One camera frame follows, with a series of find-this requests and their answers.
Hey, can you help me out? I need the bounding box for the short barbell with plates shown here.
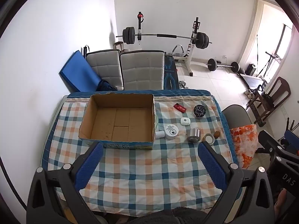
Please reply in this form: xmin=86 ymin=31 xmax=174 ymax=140
xmin=207 ymin=58 xmax=240 ymax=73

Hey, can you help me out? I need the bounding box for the black round tin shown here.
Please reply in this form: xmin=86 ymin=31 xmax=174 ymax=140
xmin=193 ymin=105 xmax=207 ymax=118

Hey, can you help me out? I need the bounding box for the black weight bench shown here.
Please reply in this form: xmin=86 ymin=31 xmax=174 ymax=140
xmin=164 ymin=55 xmax=180 ymax=89

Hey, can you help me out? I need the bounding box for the barbell with black plates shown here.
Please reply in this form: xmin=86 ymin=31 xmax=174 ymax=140
xmin=116 ymin=27 xmax=212 ymax=50

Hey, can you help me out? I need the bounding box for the silver metal tin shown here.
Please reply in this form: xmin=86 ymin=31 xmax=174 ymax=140
xmin=186 ymin=128 xmax=201 ymax=143

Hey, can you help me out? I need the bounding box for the white round jar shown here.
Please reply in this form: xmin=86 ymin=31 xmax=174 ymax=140
xmin=164 ymin=124 xmax=178 ymax=140

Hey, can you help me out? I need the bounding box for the orange patterned bag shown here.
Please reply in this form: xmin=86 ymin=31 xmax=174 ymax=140
xmin=230 ymin=124 xmax=258 ymax=168

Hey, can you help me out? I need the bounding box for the chrome curved handle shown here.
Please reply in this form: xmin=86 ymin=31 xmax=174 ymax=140
xmin=172 ymin=45 xmax=185 ymax=57

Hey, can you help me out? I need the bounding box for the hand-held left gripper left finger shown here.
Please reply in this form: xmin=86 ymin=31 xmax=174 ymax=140
xmin=27 ymin=142 xmax=104 ymax=224

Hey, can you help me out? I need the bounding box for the exercise machine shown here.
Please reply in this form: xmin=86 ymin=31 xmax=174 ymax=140
xmin=256 ymin=35 xmax=283 ymax=77

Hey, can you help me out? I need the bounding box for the blue foam mat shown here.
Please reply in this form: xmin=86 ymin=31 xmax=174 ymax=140
xmin=58 ymin=51 xmax=101 ymax=92

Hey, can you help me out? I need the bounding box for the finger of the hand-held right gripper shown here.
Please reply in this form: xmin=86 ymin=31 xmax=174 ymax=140
xmin=258 ymin=130 xmax=284 ymax=155
xmin=284 ymin=130 xmax=299 ymax=156

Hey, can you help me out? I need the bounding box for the person's right hand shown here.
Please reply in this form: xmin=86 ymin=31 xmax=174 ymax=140
xmin=275 ymin=189 xmax=289 ymax=218

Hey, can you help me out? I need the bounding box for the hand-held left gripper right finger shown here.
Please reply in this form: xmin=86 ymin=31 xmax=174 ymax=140
xmin=197 ymin=142 xmax=275 ymax=224

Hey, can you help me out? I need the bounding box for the checked tablecloth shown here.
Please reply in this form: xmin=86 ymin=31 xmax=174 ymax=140
xmin=41 ymin=89 xmax=239 ymax=217

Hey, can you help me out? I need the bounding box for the grey chair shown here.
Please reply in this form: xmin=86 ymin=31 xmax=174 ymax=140
xmin=222 ymin=105 xmax=254 ymax=131

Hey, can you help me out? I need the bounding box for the dark wooden chair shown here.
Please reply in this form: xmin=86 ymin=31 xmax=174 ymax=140
xmin=248 ymin=77 xmax=291 ymax=127

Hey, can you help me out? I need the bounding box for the dark blue cloth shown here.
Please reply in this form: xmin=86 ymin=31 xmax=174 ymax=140
xmin=98 ymin=79 xmax=117 ymax=91

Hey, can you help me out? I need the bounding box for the white barbell stand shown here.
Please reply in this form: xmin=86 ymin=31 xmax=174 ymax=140
xmin=137 ymin=12 xmax=144 ymax=50
xmin=174 ymin=17 xmax=201 ymax=77

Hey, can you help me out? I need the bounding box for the red flat packet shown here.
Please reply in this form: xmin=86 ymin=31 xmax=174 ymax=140
xmin=173 ymin=103 xmax=187 ymax=113

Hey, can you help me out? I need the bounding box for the white padded chair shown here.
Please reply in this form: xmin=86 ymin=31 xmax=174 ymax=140
xmin=120 ymin=50 xmax=165 ymax=91
xmin=86 ymin=49 xmax=124 ymax=91

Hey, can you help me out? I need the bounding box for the cardboard box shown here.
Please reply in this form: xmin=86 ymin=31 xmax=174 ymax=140
xmin=78 ymin=93 xmax=156 ymax=150

